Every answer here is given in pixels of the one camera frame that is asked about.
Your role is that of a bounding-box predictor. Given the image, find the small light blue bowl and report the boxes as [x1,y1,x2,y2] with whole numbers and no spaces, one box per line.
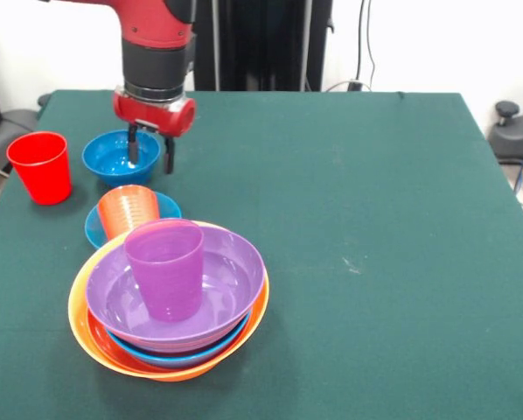
[84,190,183,249]

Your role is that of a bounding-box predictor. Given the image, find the large light blue bowl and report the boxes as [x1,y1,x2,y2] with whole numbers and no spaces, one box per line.
[106,310,253,369]

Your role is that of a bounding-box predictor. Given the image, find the purple bowl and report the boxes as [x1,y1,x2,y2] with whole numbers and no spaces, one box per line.
[85,226,266,354]

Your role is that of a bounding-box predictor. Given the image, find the dark green table cloth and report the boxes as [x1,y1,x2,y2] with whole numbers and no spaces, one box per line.
[0,89,523,420]

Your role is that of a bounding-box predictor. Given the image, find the red cup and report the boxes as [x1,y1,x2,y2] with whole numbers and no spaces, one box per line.
[6,131,73,206]

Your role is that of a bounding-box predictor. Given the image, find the black wall cable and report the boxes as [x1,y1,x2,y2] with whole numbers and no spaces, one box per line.
[355,0,366,84]
[365,0,377,92]

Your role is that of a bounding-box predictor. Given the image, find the wide orange bowl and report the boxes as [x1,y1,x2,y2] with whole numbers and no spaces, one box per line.
[86,305,227,375]

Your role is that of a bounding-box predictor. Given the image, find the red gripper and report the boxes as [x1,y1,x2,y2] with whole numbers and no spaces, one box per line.
[112,87,197,175]

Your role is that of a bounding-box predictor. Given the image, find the small dark blue bowl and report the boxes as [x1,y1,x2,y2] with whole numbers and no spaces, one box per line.
[81,129,162,186]

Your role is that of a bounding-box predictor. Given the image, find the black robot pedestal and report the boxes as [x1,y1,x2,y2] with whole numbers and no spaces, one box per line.
[191,0,335,93]

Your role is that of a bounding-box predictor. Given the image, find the orange cup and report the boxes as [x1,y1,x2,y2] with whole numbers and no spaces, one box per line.
[96,185,161,240]

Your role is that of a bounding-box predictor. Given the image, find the purple cup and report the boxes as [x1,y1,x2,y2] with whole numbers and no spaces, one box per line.
[123,220,205,323]

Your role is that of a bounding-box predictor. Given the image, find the large yellow bowl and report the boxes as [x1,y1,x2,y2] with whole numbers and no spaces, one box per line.
[67,220,270,382]

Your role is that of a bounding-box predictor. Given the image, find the black office chair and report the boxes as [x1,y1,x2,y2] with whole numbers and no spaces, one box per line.
[0,54,42,176]

